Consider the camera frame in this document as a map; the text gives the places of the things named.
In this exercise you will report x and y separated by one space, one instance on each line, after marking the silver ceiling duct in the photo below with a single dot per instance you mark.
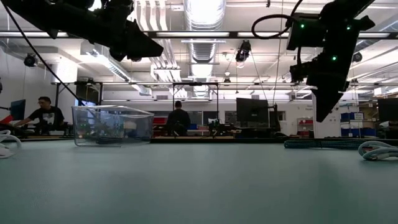
203 53

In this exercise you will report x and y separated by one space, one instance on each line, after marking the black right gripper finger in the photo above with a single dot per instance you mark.
325 102

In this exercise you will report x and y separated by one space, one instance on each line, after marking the dark monitor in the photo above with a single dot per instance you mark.
388 109

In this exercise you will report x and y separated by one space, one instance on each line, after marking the black metal frame stand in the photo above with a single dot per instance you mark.
196 83

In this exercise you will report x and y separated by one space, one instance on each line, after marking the blue storage bins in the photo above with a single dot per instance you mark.
348 132

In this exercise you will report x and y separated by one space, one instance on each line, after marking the black round ceiling camera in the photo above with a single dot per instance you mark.
357 57
30 60

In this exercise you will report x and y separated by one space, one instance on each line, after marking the black hanging camera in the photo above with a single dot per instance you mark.
243 51

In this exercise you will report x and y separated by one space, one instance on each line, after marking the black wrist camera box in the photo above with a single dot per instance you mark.
300 72

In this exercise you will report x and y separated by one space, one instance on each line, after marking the red storage bins shelf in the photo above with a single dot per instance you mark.
306 122

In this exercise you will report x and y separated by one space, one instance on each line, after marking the blue-lit monitor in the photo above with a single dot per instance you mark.
18 109

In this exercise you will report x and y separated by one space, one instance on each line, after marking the large black monitor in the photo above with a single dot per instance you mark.
252 110

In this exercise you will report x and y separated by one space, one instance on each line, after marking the clear plastic bin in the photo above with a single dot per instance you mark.
93 124

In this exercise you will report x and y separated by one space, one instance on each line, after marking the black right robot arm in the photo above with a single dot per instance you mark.
339 18

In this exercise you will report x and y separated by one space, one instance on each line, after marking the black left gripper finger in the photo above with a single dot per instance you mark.
140 45

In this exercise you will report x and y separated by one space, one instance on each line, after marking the black hanging screen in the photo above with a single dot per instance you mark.
88 91

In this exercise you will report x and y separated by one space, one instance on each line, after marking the white square pillar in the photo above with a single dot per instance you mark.
326 129

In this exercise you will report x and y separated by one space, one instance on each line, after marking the person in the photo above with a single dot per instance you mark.
48 116
178 119

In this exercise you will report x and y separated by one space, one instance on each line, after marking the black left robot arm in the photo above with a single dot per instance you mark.
46 14

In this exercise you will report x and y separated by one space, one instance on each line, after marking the black table frame rim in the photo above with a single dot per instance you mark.
217 140

